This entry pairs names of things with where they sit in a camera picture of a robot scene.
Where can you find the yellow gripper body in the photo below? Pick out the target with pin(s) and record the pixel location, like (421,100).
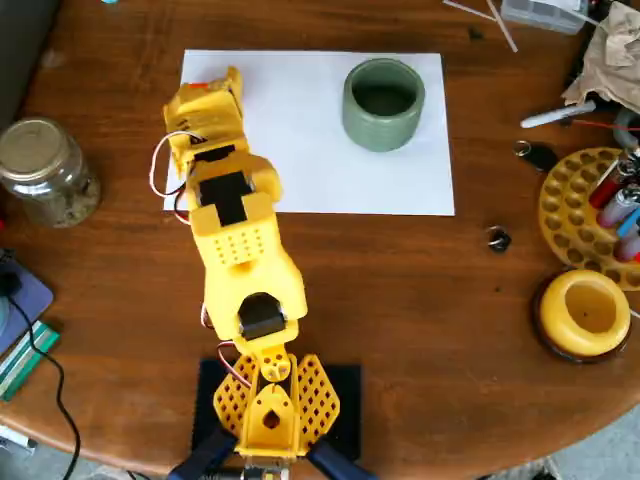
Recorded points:
(212,102)

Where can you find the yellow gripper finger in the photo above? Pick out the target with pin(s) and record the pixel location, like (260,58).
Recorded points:
(232,80)

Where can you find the orange 3D-printed object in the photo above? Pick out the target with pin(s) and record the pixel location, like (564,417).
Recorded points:
(197,86)

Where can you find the yellow 3D-printed robot arm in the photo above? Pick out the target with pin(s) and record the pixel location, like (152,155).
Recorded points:
(250,270)

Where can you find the green ceramic cup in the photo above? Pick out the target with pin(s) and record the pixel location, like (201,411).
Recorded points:
(380,132)

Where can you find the white paper sheet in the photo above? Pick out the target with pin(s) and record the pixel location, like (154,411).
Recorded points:
(350,175)

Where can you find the glass jar with gold lid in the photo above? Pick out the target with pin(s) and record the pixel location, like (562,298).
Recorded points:
(42,170)

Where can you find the grey upholstered furniture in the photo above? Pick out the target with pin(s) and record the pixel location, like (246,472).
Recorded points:
(20,45)

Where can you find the thin white stick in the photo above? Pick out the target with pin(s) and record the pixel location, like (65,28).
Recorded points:
(470,10)

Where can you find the small black table scrap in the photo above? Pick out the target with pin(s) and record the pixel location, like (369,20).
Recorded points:
(476,34)

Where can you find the purple pad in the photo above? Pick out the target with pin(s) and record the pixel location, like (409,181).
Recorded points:
(35,300)

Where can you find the long white stick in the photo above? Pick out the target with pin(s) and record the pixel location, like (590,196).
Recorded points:
(502,25)

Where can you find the green and white book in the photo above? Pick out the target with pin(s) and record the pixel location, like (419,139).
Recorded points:
(20,365)

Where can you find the clear plastic box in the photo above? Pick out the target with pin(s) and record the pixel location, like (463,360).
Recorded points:
(540,15)

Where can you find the white marker pen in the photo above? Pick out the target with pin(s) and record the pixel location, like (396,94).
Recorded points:
(550,118)

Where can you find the blue clamp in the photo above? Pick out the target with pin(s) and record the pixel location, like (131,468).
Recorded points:
(340,465)
(205,457)

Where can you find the yellow round holed tray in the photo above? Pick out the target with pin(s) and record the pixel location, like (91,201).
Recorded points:
(565,210)

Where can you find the crumpled brown paper bag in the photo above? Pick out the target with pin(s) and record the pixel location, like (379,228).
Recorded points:
(615,60)

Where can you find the dark brown saucer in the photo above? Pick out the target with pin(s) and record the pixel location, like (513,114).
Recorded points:
(536,320)

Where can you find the red lighter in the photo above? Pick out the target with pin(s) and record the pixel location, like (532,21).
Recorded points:
(605,187)

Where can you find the grey curved tube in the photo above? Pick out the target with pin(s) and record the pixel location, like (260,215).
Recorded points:
(622,125)

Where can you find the white and pink lighter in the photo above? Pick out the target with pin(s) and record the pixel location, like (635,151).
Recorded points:
(617,207)

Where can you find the blue lighter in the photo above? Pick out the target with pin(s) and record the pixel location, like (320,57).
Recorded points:
(630,225)

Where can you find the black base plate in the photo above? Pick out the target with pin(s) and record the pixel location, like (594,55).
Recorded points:
(350,400)

